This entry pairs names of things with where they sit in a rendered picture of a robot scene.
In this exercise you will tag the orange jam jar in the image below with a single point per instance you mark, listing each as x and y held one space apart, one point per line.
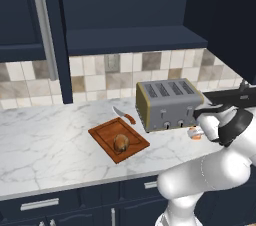
194 133

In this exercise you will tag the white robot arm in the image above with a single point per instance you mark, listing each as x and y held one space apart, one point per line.
213 173

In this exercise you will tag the navy drawer front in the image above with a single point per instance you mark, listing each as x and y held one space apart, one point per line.
40 200
136 188

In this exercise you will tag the navy wall cabinet door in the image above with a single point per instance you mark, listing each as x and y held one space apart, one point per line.
18 10

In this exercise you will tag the brown wooden cutting board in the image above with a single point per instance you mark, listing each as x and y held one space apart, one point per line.
103 135

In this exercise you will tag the brown bread roll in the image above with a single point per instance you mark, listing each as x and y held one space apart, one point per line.
121 142

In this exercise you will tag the open navy cabinet door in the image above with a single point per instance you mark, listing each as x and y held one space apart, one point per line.
233 20
63 36

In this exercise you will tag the open navy wall cabinet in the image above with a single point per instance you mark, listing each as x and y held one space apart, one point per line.
133 6

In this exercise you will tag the navy base cupboard door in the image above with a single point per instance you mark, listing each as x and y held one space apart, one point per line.
136 215
83 218

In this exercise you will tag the grey four-slot toaster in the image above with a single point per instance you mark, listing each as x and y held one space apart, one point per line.
166 110

